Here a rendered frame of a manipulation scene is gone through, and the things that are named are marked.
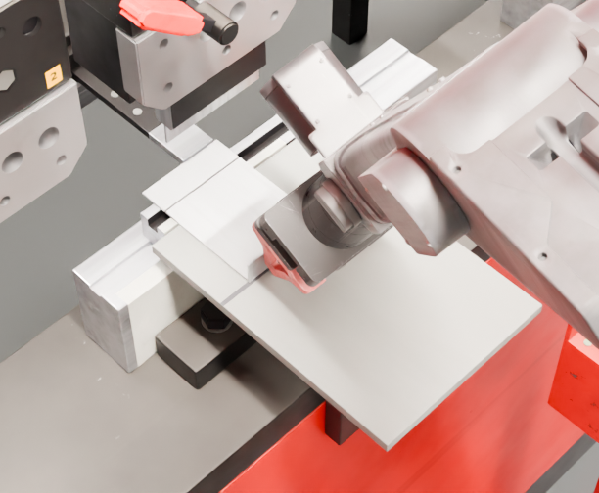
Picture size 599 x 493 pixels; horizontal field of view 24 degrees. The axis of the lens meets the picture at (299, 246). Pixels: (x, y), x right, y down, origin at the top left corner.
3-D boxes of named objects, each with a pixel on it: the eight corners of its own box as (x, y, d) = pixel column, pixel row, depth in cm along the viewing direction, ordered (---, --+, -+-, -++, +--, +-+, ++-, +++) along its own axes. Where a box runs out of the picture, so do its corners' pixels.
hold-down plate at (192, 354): (198, 391, 122) (196, 373, 120) (156, 354, 124) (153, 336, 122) (432, 201, 135) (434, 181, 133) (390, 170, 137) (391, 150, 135)
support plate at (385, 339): (387, 452, 105) (388, 445, 105) (152, 252, 117) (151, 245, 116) (541, 312, 113) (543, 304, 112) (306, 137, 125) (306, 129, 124)
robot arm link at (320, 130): (347, 232, 89) (454, 147, 90) (234, 88, 90) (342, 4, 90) (339, 241, 101) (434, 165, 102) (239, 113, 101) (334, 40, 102)
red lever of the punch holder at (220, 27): (152, 8, 87) (244, 23, 95) (108, -24, 88) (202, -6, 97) (139, 34, 87) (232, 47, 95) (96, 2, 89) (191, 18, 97)
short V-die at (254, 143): (166, 255, 119) (163, 233, 117) (143, 235, 120) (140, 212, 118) (334, 130, 128) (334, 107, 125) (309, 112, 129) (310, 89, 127)
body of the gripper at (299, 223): (253, 222, 105) (285, 191, 99) (350, 151, 110) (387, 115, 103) (308, 291, 105) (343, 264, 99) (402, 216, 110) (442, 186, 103)
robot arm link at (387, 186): (458, 278, 51) (691, 93, 52) (361, 152, 51) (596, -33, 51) (345, 251, 94) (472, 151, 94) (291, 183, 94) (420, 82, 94)
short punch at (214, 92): (174, 149, 112) (165, 63, 104) (158, 136, 113) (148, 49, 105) (266, 84, 116) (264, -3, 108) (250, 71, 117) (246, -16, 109)
